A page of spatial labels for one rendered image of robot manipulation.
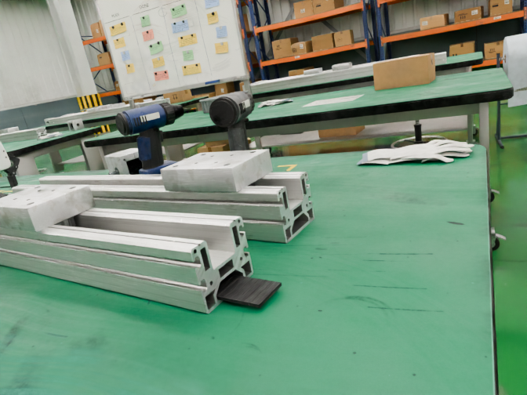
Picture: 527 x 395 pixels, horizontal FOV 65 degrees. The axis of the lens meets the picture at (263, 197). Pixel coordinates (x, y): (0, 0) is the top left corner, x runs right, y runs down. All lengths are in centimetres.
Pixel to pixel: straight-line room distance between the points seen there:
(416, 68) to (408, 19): 854
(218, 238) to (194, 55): 353
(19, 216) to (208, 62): 331
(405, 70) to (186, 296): 217
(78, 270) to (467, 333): 52
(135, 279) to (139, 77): 394
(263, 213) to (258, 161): 10
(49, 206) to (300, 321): 45
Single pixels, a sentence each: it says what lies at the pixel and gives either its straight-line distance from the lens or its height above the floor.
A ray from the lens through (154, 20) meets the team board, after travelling 425.
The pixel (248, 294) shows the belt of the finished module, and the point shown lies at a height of 79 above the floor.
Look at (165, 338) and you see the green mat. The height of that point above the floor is 78.
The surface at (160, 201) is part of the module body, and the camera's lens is 80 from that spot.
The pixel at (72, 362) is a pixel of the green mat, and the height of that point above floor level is 78.
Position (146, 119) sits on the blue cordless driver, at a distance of 106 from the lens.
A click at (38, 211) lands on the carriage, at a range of 73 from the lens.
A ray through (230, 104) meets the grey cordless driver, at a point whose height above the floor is 98.
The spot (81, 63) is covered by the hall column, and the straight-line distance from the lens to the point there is 928.
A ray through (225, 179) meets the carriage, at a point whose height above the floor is 89.
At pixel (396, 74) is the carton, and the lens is 254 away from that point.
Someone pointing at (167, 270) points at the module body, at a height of 83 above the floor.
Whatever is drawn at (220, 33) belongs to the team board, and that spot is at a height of 136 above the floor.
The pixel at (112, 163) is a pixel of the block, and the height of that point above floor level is 85.
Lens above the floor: 104
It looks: 18 degrees down
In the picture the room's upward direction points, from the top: 11 degrees counter-clockwise
